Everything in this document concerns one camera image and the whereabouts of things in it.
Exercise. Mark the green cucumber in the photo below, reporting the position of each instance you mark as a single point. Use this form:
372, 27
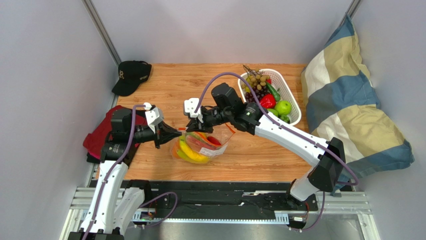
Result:
274, 92

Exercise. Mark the white perforated plastic basket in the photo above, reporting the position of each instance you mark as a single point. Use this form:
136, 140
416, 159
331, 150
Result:
279, 83

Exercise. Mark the blue yellow checked pillow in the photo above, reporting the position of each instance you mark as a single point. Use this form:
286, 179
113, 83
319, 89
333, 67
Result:
341, 103

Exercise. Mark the watermelon slice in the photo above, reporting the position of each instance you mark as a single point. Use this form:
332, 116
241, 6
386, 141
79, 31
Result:
197, 141

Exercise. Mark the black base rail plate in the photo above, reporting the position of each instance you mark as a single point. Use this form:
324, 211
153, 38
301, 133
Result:
215, 200

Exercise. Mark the black baseball cap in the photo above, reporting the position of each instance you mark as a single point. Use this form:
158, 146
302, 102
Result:
131, 74

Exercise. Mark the dark red folded cloth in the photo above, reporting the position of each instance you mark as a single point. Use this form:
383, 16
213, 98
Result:
94, 141

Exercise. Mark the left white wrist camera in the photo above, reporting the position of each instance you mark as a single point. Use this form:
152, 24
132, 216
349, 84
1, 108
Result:
153, 116

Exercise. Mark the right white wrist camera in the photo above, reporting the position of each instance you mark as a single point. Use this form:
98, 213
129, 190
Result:
191, 108

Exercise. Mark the black folded cloth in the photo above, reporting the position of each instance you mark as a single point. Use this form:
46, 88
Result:
92, 159

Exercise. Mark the silver aluminium frame rail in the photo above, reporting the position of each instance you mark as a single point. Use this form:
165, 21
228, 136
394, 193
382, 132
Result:
96, 19

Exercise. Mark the dark purple mangosteen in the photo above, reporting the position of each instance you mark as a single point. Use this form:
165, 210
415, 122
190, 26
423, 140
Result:
285, 118

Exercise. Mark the yellow banana bunch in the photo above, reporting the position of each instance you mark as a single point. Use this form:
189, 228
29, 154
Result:
185, 152

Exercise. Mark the dark purple grape bunch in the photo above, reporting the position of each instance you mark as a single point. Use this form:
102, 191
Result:
250, 97

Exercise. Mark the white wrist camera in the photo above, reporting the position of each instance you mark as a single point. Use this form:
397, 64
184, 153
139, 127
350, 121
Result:
191, 108
153, 116

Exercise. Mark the brown longan bunch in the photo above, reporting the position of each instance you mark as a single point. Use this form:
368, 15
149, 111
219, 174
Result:
256, 78

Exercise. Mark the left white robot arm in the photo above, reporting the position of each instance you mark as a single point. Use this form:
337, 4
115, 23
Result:
108, 218

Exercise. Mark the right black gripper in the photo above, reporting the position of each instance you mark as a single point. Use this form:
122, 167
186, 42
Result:
198, 120

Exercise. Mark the long red chili pepper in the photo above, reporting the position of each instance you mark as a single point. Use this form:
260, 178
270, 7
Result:
214, 141

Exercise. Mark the red bell pepper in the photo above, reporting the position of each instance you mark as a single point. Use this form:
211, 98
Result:
268, 101

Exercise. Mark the orange persimmon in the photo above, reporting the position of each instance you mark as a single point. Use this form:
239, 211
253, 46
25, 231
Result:
174, 151

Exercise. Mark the clear orange zip top bag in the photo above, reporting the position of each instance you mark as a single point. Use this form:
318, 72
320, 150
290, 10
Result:
222, 132

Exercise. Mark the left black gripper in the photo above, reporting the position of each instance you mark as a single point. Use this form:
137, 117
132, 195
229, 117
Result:
167, 130

